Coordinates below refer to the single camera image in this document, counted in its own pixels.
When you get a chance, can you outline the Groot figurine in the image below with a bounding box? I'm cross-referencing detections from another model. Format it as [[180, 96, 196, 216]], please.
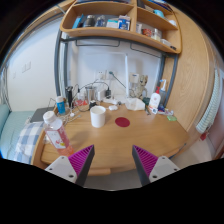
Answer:
[[139, 75, 148, 99]]

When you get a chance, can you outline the white pump lotion bottle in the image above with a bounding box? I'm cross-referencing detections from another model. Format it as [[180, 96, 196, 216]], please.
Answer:
[[149, 88, 161, 109]]

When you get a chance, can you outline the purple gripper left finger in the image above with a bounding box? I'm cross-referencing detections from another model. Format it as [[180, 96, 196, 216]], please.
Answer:
[[46, 145, 95, 187]]

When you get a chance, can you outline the stainless steel cup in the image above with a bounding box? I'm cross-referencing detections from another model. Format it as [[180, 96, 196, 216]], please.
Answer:
[[86, 86, 95, 101]]

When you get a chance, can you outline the white earbuds case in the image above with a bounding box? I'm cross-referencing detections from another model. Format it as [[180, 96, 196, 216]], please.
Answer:
[[109, 105, 118, 111]]

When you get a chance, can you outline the clear pink-label water bottle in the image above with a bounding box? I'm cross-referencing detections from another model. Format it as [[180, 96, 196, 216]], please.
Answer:
[[43, 111, 74, 157]]

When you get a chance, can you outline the grey laptop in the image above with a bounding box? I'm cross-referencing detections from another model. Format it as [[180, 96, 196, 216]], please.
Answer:
[[30, 107, 53, 123]]

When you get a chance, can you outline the wooden wall shelf unit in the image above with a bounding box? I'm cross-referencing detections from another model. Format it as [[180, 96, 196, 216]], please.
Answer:
[[60, 0, 182, 54]]

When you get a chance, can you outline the blue plaid pillow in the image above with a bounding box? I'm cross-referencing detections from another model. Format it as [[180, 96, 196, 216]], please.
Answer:
[[14, 122, 43, 164]]

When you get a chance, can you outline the blue-label white-cap bottle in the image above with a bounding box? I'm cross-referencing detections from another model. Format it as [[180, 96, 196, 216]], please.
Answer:
[[56, 96, 65, 115]]

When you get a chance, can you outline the green small box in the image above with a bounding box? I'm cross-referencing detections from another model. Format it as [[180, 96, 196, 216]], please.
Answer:
[[167, 116, 177, 121]]

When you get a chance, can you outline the white power adapter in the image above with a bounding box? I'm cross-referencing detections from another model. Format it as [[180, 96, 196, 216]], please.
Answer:
[[97, 90, 106, 101]]

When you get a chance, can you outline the white ceramic mug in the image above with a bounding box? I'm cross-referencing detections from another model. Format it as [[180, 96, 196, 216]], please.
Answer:
[[90, 106, 106, 128]]

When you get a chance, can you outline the round dark red coaster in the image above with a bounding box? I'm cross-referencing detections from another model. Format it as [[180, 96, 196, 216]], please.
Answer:
[[115, 117, 130, 127]]

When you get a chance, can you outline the white tissue box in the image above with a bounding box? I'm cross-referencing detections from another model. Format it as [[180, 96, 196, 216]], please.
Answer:
[[125, 98, 145, 111]]

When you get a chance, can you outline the black cylindrical bottle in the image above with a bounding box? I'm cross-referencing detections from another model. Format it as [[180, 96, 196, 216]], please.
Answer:
[[66, 86, 73, 108]]

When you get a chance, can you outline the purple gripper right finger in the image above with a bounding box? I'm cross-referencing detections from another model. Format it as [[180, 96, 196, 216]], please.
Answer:
[[132, 145, 179, 186]]

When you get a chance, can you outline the clear spray bottle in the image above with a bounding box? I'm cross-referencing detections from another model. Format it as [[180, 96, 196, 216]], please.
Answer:
[[159, 79, 166, 105]]

